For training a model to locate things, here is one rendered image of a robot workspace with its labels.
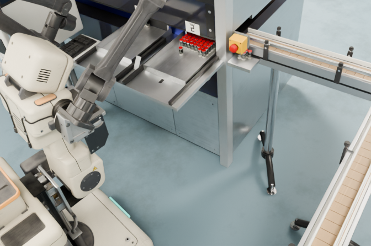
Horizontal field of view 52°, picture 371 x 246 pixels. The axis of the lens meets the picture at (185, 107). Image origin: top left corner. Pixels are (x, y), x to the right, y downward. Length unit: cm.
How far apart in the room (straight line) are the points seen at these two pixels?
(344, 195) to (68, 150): 104
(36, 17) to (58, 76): 99
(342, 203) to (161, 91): 92
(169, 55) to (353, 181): 109
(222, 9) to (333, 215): 99
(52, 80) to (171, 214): 132
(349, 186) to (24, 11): 178
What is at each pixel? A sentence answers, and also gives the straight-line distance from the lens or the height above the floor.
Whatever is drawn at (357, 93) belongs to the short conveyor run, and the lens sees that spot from 188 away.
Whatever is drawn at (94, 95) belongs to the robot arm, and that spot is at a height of 124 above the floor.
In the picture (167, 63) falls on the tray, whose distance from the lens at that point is 198.
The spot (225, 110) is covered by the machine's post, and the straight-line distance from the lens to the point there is 219.
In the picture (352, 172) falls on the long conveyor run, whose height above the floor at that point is 93.
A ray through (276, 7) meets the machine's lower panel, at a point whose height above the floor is 88.
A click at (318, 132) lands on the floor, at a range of 286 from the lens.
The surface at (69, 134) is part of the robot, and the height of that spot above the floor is 116.
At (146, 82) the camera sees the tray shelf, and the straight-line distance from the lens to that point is 189.
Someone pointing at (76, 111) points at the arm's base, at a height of 122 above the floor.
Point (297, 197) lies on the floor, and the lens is 250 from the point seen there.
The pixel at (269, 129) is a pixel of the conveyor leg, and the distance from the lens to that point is 234.
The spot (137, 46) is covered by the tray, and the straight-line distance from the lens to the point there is 214.
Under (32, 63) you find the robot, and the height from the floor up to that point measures 136.
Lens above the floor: 207
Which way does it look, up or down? 44 degrees down
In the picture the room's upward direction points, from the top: 7 degrees counter-clockwise
